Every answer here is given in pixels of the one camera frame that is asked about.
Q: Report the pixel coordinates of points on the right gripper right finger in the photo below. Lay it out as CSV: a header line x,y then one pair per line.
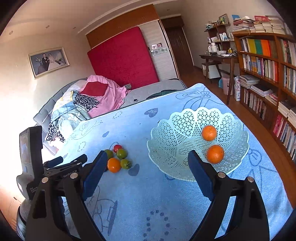
x,y
248,220

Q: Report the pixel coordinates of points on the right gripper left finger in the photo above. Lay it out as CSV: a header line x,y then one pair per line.
x,y
76,182

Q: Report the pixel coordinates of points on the large orange front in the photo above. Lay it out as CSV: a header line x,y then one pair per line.
x,y
215,154

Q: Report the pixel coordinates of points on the green tomato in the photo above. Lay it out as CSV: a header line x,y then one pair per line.
x,y
109,153
125,164
121,153

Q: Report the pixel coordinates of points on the red tomato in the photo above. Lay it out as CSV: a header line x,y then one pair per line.
x,y
116,148

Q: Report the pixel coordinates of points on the framed wedding photo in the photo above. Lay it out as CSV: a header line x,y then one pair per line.
x,y
47,61

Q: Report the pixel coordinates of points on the pile of clothes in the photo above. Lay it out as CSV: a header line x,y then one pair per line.
x,y
82,101

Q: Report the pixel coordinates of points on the light blue patterned towel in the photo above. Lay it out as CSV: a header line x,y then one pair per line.
x,y
142,203

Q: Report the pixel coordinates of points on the white lattice plastic basket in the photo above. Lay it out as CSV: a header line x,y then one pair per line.
x,y
173,139

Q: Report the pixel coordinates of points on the grey bed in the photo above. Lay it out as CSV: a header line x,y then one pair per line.
x,y
43,117

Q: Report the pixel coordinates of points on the red upright mattress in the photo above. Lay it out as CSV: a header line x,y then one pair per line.
x,y
125,59

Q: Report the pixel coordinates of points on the pink trash bin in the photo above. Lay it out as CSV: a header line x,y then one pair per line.
x,y
226,86

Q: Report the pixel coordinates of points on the wooden desk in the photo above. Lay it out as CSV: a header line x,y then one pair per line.
x,y
216,59

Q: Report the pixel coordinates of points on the wooden wardrobe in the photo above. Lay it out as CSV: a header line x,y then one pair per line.
x,y
156,39

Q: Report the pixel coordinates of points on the wooden bookshelf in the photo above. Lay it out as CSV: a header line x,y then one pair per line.
x,y
266,53

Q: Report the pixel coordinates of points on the dark wooden door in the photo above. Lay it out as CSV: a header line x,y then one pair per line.
x,y
179,44

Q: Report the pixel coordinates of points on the small wooden shelf unit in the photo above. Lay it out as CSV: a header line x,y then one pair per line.
x,y
219,33

